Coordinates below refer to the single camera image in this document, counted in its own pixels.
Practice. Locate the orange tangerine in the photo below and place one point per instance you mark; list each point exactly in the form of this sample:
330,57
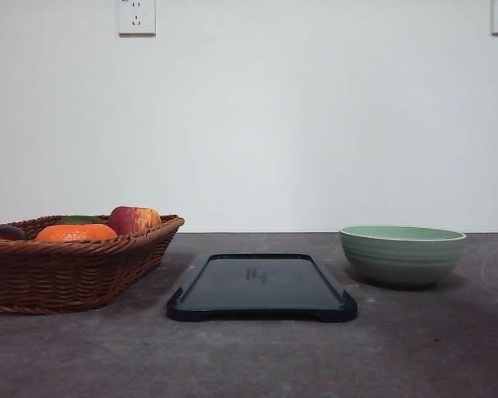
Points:
77,233

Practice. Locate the green ceramic bowl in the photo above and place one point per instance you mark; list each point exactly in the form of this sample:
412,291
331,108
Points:
402,256

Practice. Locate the brown wicker basket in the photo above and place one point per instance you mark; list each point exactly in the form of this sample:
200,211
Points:
72,276

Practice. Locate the white wall socket left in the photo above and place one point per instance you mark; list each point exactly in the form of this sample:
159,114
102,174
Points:
136,19

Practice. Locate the dark purple fruit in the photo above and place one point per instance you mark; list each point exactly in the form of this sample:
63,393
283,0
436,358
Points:
11,233

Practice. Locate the green fruit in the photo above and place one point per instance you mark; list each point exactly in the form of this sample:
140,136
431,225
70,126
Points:
82,220

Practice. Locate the red yellow apple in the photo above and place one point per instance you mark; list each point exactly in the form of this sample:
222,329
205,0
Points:
133,219

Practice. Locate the dark rectangular tray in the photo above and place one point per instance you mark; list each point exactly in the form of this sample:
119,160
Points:
261,285

